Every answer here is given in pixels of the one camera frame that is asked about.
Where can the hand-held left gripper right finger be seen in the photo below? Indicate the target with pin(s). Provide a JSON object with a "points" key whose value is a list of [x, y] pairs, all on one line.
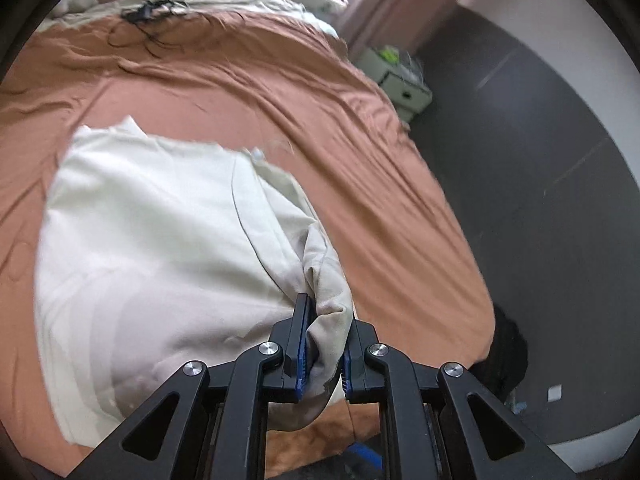
{"points": [[347, 370]]}

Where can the small white floor item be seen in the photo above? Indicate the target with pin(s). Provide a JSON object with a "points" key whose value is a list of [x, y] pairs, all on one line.
{"points": [[554, 393]]}

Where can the brown bed sheet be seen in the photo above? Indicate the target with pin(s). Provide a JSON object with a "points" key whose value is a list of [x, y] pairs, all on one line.
{"points": [[350, 160]]}

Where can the dark cloth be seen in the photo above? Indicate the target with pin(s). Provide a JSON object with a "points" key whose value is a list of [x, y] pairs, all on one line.
{"points": [[505, 355]]}

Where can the cream garment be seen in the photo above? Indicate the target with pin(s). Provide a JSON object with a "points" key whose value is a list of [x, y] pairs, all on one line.
{"points": [[150, 240]]}

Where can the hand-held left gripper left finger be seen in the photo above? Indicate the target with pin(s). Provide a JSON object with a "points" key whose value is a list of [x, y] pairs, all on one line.
{"points": [[303, 355]]}

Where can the white drawer box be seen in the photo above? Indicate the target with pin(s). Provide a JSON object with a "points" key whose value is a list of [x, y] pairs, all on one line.
{"points": [[400, 85]]}

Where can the blue object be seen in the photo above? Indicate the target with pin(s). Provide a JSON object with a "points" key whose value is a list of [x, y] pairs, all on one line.
{"points": [[365, 454]]}

